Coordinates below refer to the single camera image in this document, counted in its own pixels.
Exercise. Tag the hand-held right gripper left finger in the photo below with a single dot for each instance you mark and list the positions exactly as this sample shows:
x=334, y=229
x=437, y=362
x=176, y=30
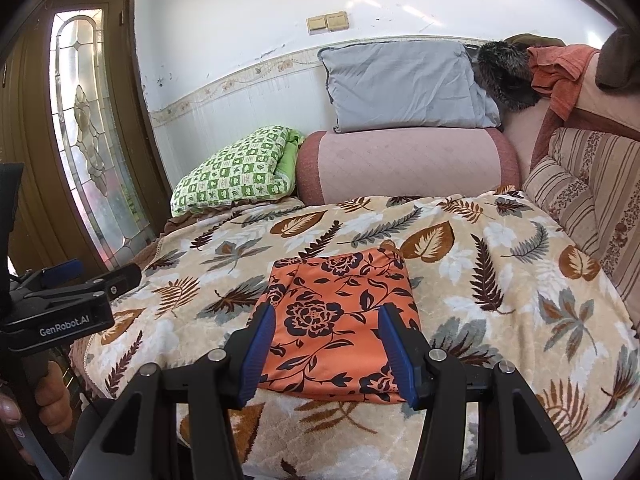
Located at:
x=257, y=355

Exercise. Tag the wooden stained glass door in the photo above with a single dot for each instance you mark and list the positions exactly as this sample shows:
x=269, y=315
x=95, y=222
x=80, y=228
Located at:
x=30, y=110

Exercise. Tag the pink sofa backrest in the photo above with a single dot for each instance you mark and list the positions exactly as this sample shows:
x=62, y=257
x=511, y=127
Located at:
x=595, y=105

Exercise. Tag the salmon cloth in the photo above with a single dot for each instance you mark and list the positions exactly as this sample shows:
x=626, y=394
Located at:
x=555, y=70

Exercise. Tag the orange black floral garment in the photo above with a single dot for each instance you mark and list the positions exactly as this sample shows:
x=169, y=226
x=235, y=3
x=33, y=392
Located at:
x=330, y=320

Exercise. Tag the large striped sofa cushion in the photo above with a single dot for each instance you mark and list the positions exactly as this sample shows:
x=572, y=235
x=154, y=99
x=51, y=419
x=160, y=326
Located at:
x=610, y=185

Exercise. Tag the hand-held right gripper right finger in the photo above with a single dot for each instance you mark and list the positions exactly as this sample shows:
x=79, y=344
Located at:
x=400, y=355

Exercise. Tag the beige light switch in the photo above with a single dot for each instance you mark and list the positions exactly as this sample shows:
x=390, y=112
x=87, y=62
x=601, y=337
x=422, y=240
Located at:
x=316, y=24
x=337, y=20

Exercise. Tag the grey pillow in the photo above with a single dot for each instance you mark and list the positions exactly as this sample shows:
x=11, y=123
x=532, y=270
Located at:
x=400, y=85

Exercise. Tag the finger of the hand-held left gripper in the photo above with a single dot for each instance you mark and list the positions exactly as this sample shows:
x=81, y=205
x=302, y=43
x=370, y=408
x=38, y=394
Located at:
x=57, y=271
x=120, y=277

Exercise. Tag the small striped cushion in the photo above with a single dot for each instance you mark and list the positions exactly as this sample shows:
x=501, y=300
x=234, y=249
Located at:
x=560, y=195

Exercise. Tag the black furry cloth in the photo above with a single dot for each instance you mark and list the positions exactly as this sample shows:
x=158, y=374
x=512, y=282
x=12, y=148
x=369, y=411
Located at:
x=505, y=75

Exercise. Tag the green checked pillow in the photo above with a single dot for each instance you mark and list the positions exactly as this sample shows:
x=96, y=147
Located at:
x=230, y=175

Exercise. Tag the pink bolster pillow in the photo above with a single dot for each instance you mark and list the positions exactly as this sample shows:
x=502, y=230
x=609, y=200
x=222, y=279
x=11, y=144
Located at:
x=400, y=165

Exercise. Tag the olive cloth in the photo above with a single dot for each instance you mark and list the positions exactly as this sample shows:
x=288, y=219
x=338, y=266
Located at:
x=535, y=40

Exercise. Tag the person's left hand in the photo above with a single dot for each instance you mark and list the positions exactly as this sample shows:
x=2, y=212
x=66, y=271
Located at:
x=55, y=400

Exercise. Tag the dark brown cloth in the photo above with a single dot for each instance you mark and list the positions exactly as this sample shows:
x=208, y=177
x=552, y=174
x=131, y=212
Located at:
x=620, y=60

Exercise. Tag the beige leaf print blanket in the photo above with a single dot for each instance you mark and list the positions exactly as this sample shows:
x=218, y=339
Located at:
x=500, y=310

